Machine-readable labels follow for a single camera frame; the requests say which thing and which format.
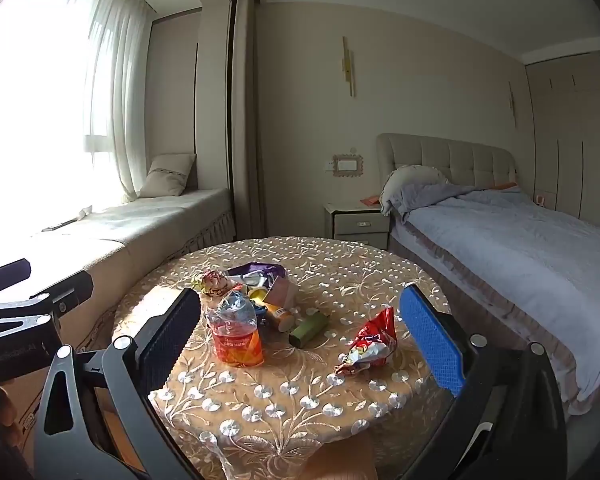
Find beige tufted headboard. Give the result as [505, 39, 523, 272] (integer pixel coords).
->
[377, 132, 519, 197]

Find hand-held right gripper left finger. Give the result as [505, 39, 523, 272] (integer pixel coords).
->
[32, 287, 203, 480]

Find window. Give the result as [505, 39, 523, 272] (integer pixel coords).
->
[0, 0, 98, 241]

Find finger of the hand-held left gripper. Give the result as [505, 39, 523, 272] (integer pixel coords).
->
[0, 258, 32, 293]
[0, 271, 94, 343]

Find plastic bottle with orange label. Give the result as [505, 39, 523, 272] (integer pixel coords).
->
[206, 290, 265, 367]

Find green cardboard tube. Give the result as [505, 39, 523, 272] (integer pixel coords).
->
[288, 311, 330, 349]

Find pink paper box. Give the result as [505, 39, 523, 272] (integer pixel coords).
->
[262, 275, 299, 309]

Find beige thick curtain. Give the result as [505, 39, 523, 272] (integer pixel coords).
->
[227, 0, 269, 242]

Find small yellow orange bottle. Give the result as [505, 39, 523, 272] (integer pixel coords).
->
[267, 307, 295, 332]

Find colourful candy wrapper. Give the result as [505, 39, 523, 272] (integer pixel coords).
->
[190, 270, 244, 297]

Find purple foil wrapper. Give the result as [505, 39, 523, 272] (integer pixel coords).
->
[226, 261, 287, 292]

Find beige wardrobe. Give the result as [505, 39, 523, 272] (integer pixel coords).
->
[525, 52, 600, 235]

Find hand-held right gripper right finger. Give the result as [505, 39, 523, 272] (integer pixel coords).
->
[399, 282, 568, 480]

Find light blue blanket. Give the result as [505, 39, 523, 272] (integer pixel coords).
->
[387, 182, 600, 402]

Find framed wall switch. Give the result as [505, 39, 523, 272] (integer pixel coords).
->
[332, 152, 365, 179]

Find grey pillow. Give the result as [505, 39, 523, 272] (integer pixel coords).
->
[380, 165, 449, 217]

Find window seat pad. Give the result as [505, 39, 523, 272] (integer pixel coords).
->
[0, 188, 237, 311]

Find round table with embroidered tablecloth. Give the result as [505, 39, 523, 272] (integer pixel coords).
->
[111, 236, 453, 480]

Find white sheer curtain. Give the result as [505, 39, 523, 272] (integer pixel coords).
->
[66, 0, 157, 202]

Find red snack wrapper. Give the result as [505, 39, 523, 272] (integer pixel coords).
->
[333, 306, 397, 377]

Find white nightstand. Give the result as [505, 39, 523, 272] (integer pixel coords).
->
[323, 201, 392, 249]

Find bed with ruffled skirt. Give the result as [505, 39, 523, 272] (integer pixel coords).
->
[377, 132, 600, 417]

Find beige cushion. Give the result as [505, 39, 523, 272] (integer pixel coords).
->
[137, 153, 198, 199]

